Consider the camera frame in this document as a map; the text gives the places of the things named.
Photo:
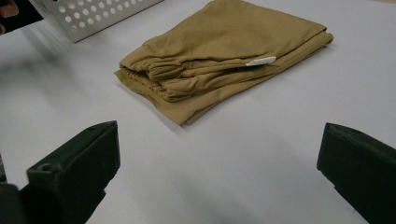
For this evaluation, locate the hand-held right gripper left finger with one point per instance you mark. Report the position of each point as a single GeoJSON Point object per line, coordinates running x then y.
{"type": "Point", "coordinates": [77, 168]}

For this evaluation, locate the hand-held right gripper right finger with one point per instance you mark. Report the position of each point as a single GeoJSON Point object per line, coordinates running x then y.
{"type": "Point", "coordinates": [361, 168]}

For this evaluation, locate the white perforated basket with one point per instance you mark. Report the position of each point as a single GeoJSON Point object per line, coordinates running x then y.
{"type": "Point", "coordinates": [90, 15]}

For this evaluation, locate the tan pants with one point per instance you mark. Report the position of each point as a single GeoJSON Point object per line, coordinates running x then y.
{"type": "Point", "coordinates": [224, 56]}

